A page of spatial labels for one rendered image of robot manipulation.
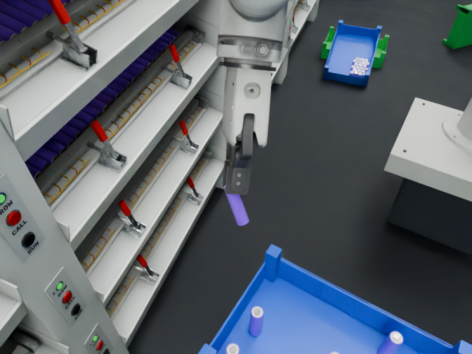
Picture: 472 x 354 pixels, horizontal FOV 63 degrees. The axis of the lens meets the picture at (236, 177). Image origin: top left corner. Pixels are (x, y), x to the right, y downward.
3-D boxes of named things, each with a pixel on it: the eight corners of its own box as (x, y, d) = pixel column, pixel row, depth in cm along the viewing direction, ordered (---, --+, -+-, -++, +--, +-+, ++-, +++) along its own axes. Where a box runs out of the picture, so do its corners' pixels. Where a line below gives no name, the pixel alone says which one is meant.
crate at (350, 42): (366, 87, 177) (369, 75, 169) (322, 79, 181) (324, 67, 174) (378, 38, 188) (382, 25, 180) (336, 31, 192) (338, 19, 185)
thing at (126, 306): (222, 171, 127) (234, 144, 116) (123, 349, 87) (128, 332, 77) (167, 143, 127) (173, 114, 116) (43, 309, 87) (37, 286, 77)
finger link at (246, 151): (256, 142, 46) (247, 168, 50) (251, 94, 50) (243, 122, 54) (246, 141, 45) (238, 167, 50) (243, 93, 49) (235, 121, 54)
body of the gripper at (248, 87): (286, 60, 46) (274, 152, 49) (267, 60, 56) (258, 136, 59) (225, 53, 45) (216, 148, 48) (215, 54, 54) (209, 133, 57)
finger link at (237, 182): (256, 152, 50) (251, 201, 52) (251, 147, 53) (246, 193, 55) (232, 151, 49) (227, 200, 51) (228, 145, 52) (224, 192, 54)
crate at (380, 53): (385, 49, 201) (389, 35, 195) (381, 69, 188) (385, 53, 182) (327, 40, 208) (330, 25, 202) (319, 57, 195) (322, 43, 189)
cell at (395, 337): (391, 352, 56) (405, 334, 52) (388, 363, 55) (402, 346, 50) (379, 345, 57) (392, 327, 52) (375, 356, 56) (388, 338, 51)
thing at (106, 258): (220, 124, 113) (233, 88, 102) (102, 312, 73) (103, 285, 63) (158, 93, 113) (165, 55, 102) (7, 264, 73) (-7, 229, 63)
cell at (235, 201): (250, 223, 56) (235, 183, 54) (238, 227, 56) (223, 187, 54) (248, 218, 58) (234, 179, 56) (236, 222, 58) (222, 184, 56)
